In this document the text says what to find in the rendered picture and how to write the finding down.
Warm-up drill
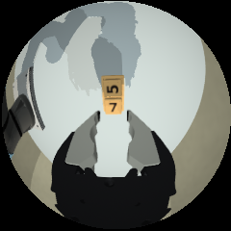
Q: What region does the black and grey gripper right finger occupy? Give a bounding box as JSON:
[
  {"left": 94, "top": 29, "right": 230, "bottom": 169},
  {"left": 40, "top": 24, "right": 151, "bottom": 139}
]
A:
[{"left": 127, "top": 110, "right": 176, "bottom": 196}]

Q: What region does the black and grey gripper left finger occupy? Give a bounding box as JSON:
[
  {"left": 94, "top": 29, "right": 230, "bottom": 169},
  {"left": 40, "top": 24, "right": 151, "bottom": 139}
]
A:
[{"left": 51, "top": 111, "right": 100, "bottom": 193}]

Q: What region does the tan wooden number cube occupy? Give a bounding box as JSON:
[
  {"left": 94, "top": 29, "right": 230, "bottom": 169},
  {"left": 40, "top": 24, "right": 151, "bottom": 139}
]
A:
[
  {"left": 104, "top": 97, "right": 122, "bottom": 115},
  {"left": 103, "top": 78, "right": 122, "bottom": 98}
]

